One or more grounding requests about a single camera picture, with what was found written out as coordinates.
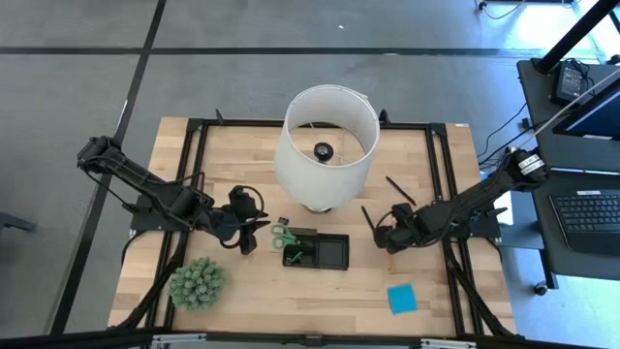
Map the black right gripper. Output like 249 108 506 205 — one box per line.
372 202 420 256

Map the computer monitor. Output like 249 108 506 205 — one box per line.
551 77 620 142

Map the black computer desk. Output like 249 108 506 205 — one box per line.
515 57 620 292

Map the white shade table lamp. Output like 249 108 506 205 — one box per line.
273 84 382 215

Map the white cable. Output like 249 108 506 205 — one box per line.
520 67 620 146

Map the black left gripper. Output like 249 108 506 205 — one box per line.
212 185 272 256

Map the black floor cable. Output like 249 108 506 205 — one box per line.
477 101 530 161

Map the black rig pole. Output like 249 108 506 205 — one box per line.
537 0 620 74

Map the black keyboard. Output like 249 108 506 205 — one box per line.
548 189 620 257

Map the black rig crossbeam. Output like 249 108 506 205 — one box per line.
0 327 620 349

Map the black metal table frame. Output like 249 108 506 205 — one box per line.
108 109 517 340

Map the green marker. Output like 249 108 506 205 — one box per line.
269 222 311 252

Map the blue sticky note pad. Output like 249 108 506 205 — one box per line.
386 283 419 316

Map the black power adapter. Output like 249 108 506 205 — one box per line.
551 60 590 106

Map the grey chair leg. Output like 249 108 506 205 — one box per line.
0 211 38 235

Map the green artificial plant ball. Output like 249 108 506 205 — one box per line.
168 256 228 312

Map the black mesh desk organizer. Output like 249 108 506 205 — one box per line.
282 227 351 271

